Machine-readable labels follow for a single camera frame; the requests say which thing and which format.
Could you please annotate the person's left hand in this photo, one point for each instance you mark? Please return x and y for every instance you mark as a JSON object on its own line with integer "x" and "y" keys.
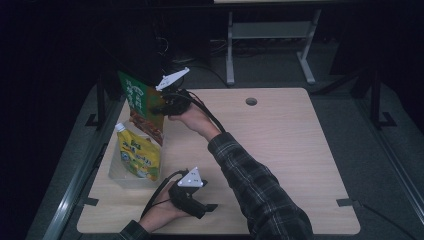
{"x": 160, "y": 210}

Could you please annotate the clear plastic bin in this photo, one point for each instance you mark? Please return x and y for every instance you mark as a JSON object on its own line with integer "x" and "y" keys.
{"x": 115, "y": 170}

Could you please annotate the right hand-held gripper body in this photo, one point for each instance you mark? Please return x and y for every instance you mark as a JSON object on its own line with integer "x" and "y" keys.
{"x": 176, "y": 101}

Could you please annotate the yellow green spout pouch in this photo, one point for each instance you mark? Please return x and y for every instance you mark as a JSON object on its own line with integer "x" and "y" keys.
{"x": 140, "y": 156}

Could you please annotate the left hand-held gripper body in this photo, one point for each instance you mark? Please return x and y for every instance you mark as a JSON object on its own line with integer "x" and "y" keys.
{"x": 186, "y": 200}

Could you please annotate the black table edge clip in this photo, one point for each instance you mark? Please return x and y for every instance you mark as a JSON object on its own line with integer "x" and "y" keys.
{"x": 347, "y": 202}
{"x": 90, "y": 201}

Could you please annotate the white metal table frame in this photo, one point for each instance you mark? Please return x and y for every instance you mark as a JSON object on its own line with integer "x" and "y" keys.
{"x": 270, "y": 30}

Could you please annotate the black metal stand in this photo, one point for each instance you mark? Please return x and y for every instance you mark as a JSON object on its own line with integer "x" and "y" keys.
{"x": 376, "y": 100}
{"x": 100, "y": 103}

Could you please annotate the person's right hand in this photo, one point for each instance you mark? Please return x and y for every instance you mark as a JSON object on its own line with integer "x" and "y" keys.
{"x": 196, "y": 121}

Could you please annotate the green and red snack packet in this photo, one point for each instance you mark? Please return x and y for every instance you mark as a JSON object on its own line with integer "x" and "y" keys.
{"x": 140, "y": 100}

